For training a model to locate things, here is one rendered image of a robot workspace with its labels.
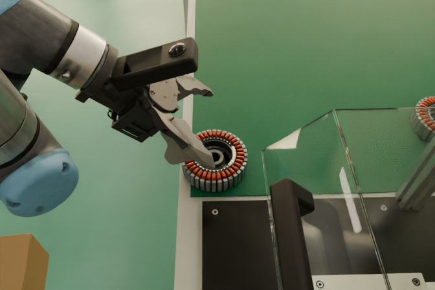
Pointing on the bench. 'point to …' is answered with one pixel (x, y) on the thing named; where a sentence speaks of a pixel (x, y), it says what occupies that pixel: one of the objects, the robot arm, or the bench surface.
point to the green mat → (305, 65)
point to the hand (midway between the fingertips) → (217, 126)
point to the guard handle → (292, 232)
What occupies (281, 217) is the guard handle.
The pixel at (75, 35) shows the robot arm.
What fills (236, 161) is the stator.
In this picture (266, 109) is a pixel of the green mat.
